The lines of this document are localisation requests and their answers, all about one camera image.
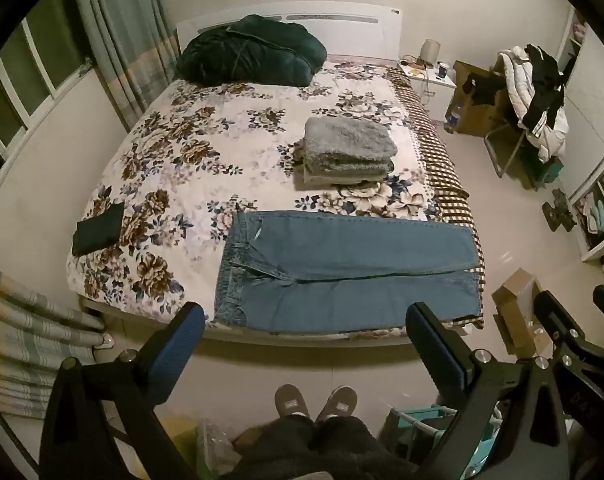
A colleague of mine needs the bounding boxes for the teal folded clothes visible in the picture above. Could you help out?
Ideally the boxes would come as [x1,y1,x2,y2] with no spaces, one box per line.
[574,194,604,247]

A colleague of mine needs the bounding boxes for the clear plastic bag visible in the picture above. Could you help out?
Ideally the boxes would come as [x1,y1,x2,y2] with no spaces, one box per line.
[197,422,243,477]

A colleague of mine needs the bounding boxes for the yellow plastic bag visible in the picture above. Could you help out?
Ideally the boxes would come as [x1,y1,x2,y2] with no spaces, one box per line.
[157,412,203,480]

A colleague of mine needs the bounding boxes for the black garment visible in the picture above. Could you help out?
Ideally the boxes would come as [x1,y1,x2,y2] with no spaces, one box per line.
[524,44,566,129]

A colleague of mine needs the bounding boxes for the white wardrobe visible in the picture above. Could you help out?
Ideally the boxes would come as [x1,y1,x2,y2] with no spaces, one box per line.
[556,9,604,263]

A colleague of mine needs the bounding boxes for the person's left grey slipper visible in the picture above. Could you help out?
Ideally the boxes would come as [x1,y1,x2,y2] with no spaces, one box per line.
[274,384,311,419]

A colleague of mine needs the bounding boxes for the floral printed blanket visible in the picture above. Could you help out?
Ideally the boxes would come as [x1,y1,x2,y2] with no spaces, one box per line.
[66,62,485,336]

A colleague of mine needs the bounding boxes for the green plastic stool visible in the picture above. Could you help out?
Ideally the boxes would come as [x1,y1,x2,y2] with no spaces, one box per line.
[532,155,565,191]

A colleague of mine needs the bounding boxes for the blue denim pants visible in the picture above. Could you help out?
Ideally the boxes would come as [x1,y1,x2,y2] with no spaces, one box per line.
[214,210,484,334]

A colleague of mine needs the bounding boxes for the person's grey slipper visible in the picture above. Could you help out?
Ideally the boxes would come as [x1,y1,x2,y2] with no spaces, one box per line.
[314,385,358,424]
[274,384,311,419]

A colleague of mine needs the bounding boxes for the striped green cloth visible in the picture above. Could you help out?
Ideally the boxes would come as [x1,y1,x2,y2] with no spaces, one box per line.
[69,0,181,134]

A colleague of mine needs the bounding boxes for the metal folding chair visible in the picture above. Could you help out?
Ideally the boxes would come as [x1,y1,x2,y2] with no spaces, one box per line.
[483,125,533,179]

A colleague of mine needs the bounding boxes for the plastic water bottle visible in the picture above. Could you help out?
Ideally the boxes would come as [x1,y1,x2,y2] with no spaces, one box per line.
[444,100,465,134]

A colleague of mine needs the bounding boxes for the beige folded cloth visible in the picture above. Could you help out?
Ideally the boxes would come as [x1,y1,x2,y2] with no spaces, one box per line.
[294,160,397,192]

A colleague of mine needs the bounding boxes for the teal storage rack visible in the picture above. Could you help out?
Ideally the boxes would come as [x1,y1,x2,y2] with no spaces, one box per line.
[381,404,498,467]

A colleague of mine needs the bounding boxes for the dark green padded jacket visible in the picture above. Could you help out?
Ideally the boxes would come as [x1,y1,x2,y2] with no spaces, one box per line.
[176,14,329,86]

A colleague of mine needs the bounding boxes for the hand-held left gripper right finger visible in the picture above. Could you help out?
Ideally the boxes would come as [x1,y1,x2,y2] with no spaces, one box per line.
[406,301,570,480]

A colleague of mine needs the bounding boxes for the person's dark fleece pants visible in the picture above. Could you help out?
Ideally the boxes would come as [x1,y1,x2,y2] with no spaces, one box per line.
[222,414,419,480]

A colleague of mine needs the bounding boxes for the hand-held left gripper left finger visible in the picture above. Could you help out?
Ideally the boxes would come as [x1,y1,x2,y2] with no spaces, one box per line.
[38,301,206,480]

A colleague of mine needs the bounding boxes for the grey fluffy folded blanket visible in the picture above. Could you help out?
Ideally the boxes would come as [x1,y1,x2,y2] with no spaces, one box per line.
[302,117,399,179]

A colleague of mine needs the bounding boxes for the small open cardboard box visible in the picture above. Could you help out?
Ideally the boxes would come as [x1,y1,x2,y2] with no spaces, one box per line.
[492,267,553,357]

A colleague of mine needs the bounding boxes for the black folded cloth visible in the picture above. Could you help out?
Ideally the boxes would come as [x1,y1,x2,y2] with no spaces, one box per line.
[72,201,127,256]

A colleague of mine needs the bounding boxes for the tangled cables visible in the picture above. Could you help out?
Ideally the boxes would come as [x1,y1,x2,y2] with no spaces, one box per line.
[401,56,429,79]

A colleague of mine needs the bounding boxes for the person's right grey slipper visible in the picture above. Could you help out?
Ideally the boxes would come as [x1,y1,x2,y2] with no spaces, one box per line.
[314,385,358,424]

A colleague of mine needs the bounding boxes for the green checked curtain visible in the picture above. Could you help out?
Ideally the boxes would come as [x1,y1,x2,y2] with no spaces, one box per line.
[0,257,108,421]

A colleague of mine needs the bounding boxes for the white nightstand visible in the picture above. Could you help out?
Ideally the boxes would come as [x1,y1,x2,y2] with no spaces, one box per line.
[398,55,457,124]

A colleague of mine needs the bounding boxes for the brown checked bed sheet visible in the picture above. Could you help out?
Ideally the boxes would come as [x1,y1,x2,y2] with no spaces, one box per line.
[386,67,485,331]

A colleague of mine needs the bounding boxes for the white framed window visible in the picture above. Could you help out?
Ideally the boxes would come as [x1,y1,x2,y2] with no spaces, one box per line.
[0,0,94,196]

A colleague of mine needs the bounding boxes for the tall cardboard box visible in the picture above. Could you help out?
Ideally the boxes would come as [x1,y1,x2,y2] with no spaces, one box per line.
[452,60,513,137]

